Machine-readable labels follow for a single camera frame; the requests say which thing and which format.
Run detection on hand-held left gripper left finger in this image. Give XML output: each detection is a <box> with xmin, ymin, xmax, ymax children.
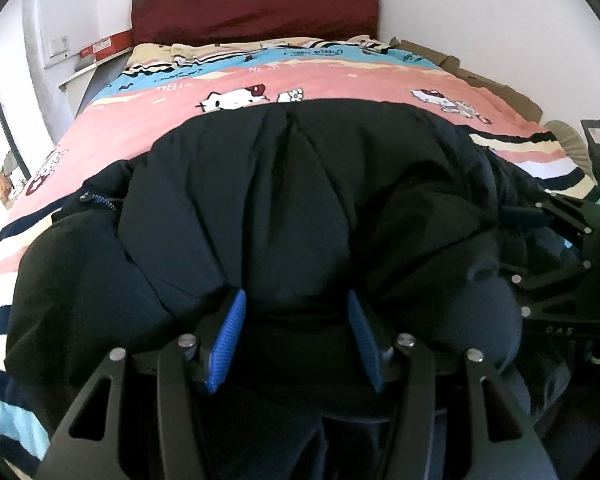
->
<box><xmin>35</xmin><ymin>287</ymin><xmax>248</xmax><ymax>480</ymax></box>

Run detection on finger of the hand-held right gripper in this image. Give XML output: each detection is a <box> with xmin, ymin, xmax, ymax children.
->
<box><xmin>500</xmin><ymin>247</ymin><xmax>597</xmax><ymax>292</ymax></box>
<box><xmin>500</xmin><ymin>192</ymin><xmax>599</xmax><ymax>249</ymax></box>

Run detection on black hooded jacket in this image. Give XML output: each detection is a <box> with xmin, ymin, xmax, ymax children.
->
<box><xmin>4</xmin><ymin>97</ymin><xmax>600</xmax><ymax>480</ymax></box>

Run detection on red flat box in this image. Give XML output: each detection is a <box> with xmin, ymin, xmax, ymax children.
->
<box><xmin>79</xmin><ymin>30</ymin><xmax>134</xmax><ymax>59</ymax></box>

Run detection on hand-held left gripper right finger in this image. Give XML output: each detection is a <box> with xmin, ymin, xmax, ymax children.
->
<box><xmin>346</xmin><ymin>290</ymin><xmax>561</xmax><ymax>480</ymax></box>

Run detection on dark red headboard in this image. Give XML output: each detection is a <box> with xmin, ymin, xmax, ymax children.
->
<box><xmin>131</xmin><ymin>0</ymin><xmax>381</xmax><ymax>47</ymax></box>

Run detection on pink cartoon printed blanket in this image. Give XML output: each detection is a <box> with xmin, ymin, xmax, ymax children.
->
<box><xmin>0</xmin><ymin>35</ymin><xmax>598</xmax><ymax>461</ymax></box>

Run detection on white bedside shelf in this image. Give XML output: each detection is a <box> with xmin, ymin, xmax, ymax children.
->
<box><xmin>57</xmin><ymin>47</ymin><xmax>132</xmax><ymax>113</ymax></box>

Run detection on white wall switch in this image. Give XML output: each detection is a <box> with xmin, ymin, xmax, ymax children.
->
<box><xmin>44</xmin><ymin>36</ymin><xmax>71</xmax><ymax>69</ymax></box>

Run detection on flattened brown cardboard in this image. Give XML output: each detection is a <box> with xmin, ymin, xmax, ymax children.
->
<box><xmin>387</xmin><ymin>37</ymin><xmax>544</xmax><ymax>122</ymax></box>

